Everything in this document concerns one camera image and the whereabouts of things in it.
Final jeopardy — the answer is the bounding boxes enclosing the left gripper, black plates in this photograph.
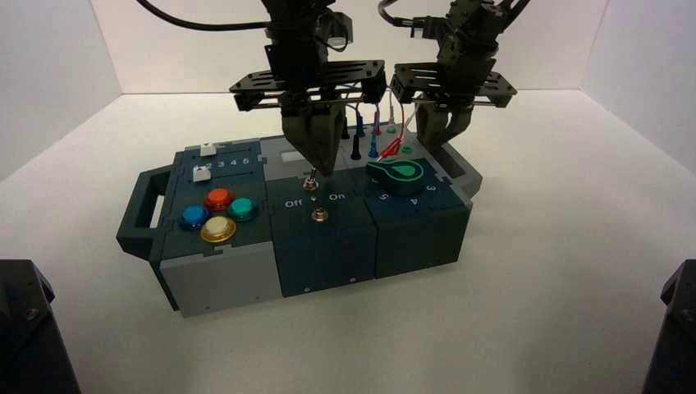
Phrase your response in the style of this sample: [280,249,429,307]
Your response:
[229,58,388,176]

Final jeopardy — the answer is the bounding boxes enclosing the right gripper, black plates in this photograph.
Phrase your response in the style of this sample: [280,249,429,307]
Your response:
[390,61,518,148]

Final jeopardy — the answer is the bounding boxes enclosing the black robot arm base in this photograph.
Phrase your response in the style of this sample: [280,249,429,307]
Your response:
[641,259,696,394]
[0,259,83,394]

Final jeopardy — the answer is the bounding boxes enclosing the dark green rotary knob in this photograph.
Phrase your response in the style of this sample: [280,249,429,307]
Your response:
[365,158,437,197]

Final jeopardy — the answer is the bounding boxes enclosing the green round push button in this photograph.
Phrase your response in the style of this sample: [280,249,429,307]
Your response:
[227,197,260,223]

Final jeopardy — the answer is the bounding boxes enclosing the dark teal grey task box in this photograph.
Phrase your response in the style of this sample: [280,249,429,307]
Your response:
[115,126,484,319]

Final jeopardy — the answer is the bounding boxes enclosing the red round push button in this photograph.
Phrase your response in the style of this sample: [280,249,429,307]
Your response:
[204,188,236,213]

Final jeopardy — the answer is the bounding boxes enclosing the yellow round push button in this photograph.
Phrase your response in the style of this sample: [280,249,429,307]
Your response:
[199,216,238,245]

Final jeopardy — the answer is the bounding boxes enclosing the blue round push button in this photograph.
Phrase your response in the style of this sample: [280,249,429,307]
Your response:
[177,205,210,231]

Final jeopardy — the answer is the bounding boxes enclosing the left wrist camera, black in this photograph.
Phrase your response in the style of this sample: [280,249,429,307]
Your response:
[320,9,355,53]

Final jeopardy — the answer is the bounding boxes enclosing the thick black cable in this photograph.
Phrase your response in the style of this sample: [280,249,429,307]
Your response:
[135,0,272,32]

